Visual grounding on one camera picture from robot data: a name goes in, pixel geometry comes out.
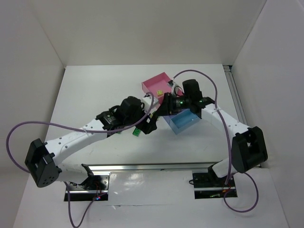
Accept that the green yellow blue lego stack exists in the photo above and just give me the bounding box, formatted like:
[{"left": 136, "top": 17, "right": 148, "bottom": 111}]
[{"left": 132, "top": 128, "right": 141, "bottom": 137}]

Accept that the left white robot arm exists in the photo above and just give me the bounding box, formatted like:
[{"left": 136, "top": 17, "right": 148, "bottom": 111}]
[{"left": 25, "top": 95, "right": 159, "bottom": 188}]

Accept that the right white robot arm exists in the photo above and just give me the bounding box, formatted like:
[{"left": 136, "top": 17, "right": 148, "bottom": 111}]
[{"left": 153, "top": 79, "right": 268, "bottom": 178}]

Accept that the dark blue container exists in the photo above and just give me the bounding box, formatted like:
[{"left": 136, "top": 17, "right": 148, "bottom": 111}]
[{"left": 163, "top": 115, "right": 174, "bottom": 124}]

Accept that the small pink container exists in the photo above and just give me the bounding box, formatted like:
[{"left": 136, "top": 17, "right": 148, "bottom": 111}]
[{"left": 152, "top": 97, "right": 163, "bottom": 112}]

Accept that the light blue container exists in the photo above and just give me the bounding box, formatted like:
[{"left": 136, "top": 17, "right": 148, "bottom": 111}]
[{"left": 169, "top": 109, "right": 200, "bottom": 134}]

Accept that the large pink container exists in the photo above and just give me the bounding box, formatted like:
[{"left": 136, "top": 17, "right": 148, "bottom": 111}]
[{"left": 142, "top": 72, "right": 171, "bottom": 97}]

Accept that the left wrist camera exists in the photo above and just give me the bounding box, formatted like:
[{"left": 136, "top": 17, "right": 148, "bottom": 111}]
[{"left": 141, "top": 96, "right": 153, "bottom": 111}]

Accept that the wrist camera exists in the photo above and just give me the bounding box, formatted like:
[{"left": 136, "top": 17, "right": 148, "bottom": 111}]
[
  {"left": 168, "top": 80, "right": 184, "bottom": 96},
  {"left": 141, "top": 96, "right": 153, "bottom": 111}
]

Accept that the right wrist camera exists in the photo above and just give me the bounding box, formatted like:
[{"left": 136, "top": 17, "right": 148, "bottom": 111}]
[{"left": 168, "top": 80, "right": 184, "bottom": 96}]

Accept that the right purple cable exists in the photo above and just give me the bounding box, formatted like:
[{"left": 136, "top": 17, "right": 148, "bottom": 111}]
[{"left": 172, "top": 69, "right": 259, "bottom": 213}]

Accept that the purple cable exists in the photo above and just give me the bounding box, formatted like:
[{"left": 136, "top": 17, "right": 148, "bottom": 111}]
[
  {"left": 172, "top": 69, "right": 259, "bottom": 213},
  {"left": 6, "top": 91, "right": 155, "bottom": 228}
]

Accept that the aluminium side rail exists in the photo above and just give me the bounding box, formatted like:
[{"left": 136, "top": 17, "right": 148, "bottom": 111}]
[{"left": 223, "top": 65, "right": 248, "bottom": 125}]

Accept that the aluminium front rail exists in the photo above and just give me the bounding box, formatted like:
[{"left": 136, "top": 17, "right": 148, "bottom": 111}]
[{"left": 82, "top": 162, "right": 213, "bottom": 173}]

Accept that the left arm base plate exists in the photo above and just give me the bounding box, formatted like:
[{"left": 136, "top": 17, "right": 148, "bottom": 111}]
[{"left": 64, "top": 172, "right": 110, "bottom": 202}]

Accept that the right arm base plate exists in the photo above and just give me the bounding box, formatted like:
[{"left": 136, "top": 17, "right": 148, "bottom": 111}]
[{"left": 189, "top": 172, "right": 238, "bottom": 200}]

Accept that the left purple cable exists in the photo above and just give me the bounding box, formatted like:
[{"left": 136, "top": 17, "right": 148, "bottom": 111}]
[{"left": 6, "top": 91, "right": 155, "bottom": 228}]

